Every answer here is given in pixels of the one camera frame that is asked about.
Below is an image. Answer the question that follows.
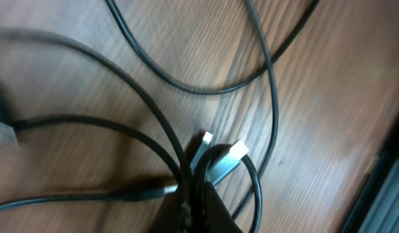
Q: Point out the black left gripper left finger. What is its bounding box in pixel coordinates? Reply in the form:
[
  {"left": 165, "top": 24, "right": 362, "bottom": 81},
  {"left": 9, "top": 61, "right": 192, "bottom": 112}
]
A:
[{"left": 147, "top": 189, "right": 193, "bottom": 233}]

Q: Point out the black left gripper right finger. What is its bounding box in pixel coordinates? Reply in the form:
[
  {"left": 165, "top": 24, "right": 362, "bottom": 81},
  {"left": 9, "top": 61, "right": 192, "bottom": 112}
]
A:
[{"left": 201, "top": 182, "right": 242, "bottom": 233}]

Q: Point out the black smooth usb cable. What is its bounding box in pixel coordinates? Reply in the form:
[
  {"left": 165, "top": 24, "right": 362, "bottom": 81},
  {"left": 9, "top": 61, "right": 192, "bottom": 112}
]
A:
[{"left": 0, "top": 27, "right": 264, "bottom": 233}]

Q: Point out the black braided usb cable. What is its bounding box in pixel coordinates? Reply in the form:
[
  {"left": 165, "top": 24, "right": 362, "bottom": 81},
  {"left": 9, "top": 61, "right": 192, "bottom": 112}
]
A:
[{"left": 104, "top": 0, "right": 321, "bottom": 221}]

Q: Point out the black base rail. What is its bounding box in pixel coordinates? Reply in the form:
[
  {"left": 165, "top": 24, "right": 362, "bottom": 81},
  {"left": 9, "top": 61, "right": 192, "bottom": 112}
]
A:
[{"left": 337, "top": 115, "right": 399, "bottom": 232}]

